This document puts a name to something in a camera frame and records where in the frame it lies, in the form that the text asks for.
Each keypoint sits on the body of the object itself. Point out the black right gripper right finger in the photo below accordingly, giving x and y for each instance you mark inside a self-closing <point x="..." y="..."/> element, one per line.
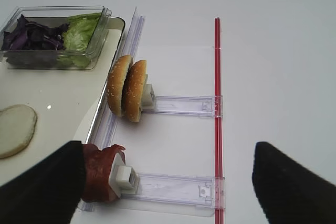
<point x="288" y="192"/>

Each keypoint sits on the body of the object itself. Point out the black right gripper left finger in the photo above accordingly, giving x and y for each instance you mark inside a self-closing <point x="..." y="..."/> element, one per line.
<point x="48" y="192"/>

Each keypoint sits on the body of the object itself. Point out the bun half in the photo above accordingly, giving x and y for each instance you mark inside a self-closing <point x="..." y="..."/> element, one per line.
<point x="18" y="124"/>

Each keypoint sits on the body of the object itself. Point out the rear meat patty slices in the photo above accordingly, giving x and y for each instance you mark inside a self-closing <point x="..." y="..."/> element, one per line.
<point x="98" y="165"/>

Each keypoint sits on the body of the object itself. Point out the clear track behind meat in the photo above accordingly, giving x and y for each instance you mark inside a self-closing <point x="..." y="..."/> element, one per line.
<point x="197" y="191"/>

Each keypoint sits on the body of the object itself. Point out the green lettuce leaves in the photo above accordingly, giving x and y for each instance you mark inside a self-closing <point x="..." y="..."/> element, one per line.
<point x="77" y="38"/>

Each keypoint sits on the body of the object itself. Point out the white pusher block lower right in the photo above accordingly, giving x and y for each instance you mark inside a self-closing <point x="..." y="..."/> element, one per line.
<point x="123" y="179"/>

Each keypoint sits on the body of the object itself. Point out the white pusher block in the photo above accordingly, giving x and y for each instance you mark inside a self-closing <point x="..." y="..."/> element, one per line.
<point x="148" y="99"/>
<point x="123" y="179"/>

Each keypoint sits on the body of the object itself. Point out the right long clear divider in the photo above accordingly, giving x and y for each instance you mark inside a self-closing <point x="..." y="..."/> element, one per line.
<point x="103" y="127"/>

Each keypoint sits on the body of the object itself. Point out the clear track behind sesame buns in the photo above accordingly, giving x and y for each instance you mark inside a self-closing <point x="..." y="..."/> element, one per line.
<point x="203" y="106"/>

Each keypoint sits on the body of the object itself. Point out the rear sesame top bun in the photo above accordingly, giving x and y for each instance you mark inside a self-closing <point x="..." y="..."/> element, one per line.
<point x="133" y="90"/>

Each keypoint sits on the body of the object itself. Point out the sesame bun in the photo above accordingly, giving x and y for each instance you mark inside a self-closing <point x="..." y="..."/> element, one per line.
<point x="115" y="83"/>
<point x="133" y="90"/>

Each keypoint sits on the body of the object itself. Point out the white pusher block upper right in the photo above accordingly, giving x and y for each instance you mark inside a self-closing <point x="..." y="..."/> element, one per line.
<point x="148" y="99"/>

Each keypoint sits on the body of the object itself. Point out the front sesame top bun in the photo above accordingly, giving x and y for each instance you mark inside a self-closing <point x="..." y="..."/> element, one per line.
<point x="115" y="83"/>

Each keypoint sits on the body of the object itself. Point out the clear plastic salad container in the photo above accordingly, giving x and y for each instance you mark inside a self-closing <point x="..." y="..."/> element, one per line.
<point x="54" y="16"/>

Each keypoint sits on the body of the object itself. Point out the purple cabbage leaves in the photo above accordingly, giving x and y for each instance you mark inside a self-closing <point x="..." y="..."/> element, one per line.
<point x="30" y="35"/>

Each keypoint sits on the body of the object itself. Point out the right red rail strip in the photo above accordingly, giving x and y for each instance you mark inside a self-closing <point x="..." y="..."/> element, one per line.
<point x="218" y="119"/>

